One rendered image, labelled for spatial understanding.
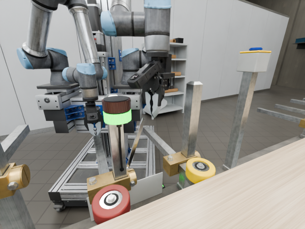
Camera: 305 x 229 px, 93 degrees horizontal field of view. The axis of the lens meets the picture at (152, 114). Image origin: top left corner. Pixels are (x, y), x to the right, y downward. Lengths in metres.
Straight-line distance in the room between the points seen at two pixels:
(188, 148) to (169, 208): 0.23
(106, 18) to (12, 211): 0.57
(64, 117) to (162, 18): 0.88
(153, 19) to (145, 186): 0.53
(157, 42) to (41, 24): 0.68
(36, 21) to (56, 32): 2.04
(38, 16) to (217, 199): 1.01
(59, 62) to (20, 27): 1.93
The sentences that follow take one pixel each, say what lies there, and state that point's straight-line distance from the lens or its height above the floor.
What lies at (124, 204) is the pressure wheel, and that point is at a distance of 0.36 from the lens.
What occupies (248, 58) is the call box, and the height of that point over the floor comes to 1.20.
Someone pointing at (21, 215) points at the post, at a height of 0.85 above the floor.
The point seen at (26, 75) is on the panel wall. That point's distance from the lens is 3.05.
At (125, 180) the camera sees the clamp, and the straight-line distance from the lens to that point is 0.46.
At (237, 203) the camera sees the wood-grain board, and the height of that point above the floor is 0.90.
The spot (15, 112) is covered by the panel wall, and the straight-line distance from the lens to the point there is 3.20.
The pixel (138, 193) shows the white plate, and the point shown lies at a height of 0.74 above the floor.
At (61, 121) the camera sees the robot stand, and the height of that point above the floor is 0.81.
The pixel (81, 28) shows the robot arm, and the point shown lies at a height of 1.34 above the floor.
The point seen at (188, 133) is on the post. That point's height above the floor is 0.96.
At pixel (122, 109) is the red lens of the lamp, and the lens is 0.30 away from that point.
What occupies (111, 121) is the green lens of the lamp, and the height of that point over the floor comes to 1.07.
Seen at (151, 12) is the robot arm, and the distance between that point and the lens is 0.48.
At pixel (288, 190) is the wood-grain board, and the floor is 0.90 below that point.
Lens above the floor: 1.18
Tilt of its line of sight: 20 degrees down
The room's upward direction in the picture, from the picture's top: straight up
